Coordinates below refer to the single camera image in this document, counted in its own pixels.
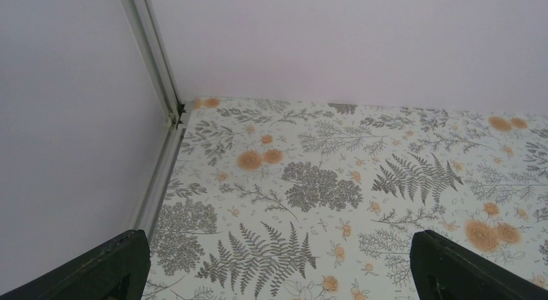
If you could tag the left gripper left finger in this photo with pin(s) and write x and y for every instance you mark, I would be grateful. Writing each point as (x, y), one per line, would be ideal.
(116, 269)

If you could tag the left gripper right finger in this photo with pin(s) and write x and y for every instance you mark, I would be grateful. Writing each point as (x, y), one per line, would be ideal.
(442, 269)

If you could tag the floral patterned table mat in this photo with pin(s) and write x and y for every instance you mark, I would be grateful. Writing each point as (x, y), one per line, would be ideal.
(296, 200)

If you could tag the aluminium rail frame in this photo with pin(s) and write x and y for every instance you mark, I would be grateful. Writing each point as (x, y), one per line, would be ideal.
(150, 199)

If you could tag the left aluminium corner post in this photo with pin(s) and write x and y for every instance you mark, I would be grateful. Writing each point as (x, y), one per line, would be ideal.
(146, 32)

